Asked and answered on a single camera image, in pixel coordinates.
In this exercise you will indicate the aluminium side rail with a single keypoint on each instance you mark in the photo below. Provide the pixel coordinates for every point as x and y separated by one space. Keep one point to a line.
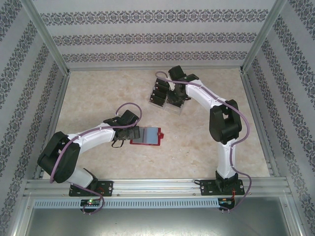
255 110
57 110

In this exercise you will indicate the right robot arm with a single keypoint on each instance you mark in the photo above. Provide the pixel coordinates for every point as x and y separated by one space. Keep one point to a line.
226 157

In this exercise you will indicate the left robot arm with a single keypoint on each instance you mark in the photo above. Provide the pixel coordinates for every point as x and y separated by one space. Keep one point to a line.
93 137

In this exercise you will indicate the red leather card holder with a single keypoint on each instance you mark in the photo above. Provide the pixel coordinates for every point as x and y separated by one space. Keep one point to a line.
150 135

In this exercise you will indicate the aluminium mounting rail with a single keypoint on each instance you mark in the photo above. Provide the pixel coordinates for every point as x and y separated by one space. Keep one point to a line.
152 186

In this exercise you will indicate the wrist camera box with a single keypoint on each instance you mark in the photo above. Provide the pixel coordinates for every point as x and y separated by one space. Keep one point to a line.
177 72
128 116

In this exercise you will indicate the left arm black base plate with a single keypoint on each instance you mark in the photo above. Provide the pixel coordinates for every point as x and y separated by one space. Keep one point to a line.
107 188

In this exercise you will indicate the clear acrylic card stand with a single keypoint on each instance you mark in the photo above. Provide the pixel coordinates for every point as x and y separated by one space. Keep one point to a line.
173 111

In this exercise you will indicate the steel sheet panel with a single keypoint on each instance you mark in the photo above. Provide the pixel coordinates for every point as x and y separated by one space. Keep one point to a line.
157 221

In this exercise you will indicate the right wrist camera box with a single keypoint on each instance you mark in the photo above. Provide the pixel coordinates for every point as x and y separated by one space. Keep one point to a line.
177 72

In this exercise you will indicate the aluminium frame post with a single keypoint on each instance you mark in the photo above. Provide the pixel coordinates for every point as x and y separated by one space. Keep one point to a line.
46 37
261 37

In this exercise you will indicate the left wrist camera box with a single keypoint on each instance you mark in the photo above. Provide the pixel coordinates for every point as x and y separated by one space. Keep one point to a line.
128 116

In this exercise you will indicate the aluminium cross rail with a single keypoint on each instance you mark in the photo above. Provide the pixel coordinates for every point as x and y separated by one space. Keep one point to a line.
123 68

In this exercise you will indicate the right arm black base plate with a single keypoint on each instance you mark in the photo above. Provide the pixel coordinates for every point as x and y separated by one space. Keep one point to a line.
206 188

